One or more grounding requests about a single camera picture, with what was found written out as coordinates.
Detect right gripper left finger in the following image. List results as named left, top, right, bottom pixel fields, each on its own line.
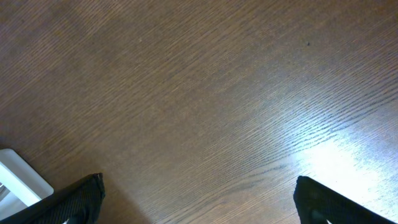
left=1, top=173, right=105, bottom=224

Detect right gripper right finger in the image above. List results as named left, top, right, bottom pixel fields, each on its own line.
left=294, top=176, right=395, bottom=224

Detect white plastic cutlery tray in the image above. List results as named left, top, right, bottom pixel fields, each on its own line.
left=1, top=149, right=54, bottom=220

